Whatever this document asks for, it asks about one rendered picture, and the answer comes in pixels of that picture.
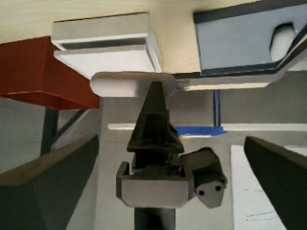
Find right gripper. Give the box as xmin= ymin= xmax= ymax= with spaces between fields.
xmin=116 ymin=81 xmax=194 ymax=215

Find dark grey gas cylinder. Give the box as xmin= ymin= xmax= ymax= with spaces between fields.
xmin=270 ymin=25 xmax=295 ymax=61

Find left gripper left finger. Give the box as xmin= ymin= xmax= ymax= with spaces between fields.
xmin=0 ymin=134 xmax=100 ymax=230

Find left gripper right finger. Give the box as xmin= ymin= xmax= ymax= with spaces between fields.
xmin=244 ymin=136 xmax=307 ymax=230

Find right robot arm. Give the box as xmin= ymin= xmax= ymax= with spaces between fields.
xmin=134 ymin=147 xmax=228 ymax=230

